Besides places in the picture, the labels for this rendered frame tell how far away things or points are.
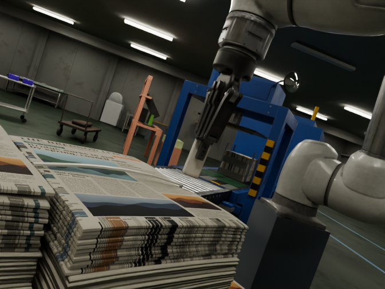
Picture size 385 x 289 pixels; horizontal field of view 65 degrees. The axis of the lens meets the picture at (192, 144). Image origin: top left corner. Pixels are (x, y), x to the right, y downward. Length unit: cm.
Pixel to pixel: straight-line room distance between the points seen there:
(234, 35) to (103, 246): 38
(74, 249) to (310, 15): 44
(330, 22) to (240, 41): 14
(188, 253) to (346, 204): 69
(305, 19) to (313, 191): 65
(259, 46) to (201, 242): 33
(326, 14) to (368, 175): 60
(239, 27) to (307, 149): 63
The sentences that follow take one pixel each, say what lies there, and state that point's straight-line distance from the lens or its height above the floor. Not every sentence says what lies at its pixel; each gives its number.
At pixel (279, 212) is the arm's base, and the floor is 101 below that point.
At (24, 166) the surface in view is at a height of 107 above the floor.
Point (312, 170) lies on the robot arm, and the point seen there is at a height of 117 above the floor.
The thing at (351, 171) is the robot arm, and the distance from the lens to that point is 102.
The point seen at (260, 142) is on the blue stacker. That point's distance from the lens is 480.
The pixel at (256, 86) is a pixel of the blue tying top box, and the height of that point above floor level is 167.
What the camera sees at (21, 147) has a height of 106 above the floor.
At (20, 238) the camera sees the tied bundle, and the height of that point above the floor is 102.
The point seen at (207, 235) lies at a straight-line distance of 44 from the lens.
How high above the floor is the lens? 118
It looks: 3 degrees down
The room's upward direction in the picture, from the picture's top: 19 degrees clockwise
